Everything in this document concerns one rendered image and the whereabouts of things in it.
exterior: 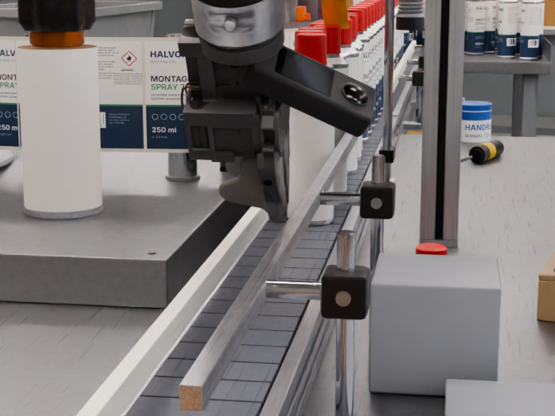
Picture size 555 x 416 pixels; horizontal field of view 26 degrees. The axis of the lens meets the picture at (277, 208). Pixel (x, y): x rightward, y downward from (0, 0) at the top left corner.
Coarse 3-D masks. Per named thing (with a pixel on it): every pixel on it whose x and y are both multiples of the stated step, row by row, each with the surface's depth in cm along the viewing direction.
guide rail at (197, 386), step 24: (336, 168) 121; (312, 192) 106; (312, 216) 102; (288, 240) 88; (264, 264) 81; (264, 288) 77; (240, 312) 71; (216, 336) 66; (240, 336) 69; (216, 360) 62; (192, 384) 59; (216, 384) 62; (192, 408) 59
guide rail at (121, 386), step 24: (264, 216) 125; (240, 240) 111; (216, 264) 100; (192, 288) 93; (168, 312) 87; (192, 312) 92; (144, 336) 81; (168, 336) 84; (144, 360) 77; (120, 384) 72; (144, 384) 78; (96, 408) 68; (120, 408) 72
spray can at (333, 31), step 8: (328, 32) 141; (336, 32) 142; (328, 40) 142; (336, 40) 142; (328, 48) 142; (336, 48) 142; (328, 56) 142; (336, 56) 143; (336, 64) 142; (344, 64) 142; (344, 72) 143; (336, 128) 143; (336, 136) 143; (336, 144) 144; (344, 168) 145; (336, 176) 144; (344, 176) 145; (336, 184) 145; (344, 184) 146
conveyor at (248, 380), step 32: (256, 256) 117; (320, 256) 117; (224, 288) 106; (256, 320) 96; (288, 320) 96; (192, 352) 89; (256, 352) 89; (160, 384) 82; (224, 384) 82; (256, 384) 82
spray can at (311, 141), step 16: (304, 48) 127; (320, 48) 127; (304, 128) 128; (320, 128) 128; (304, 144) 128; (320, 144) 128; (304, 160) 128; (320, 160) 128; (304, 176) 129; (304, 192) 129; (288, 208) 131; (320, 208) 130; (320, 224) 130
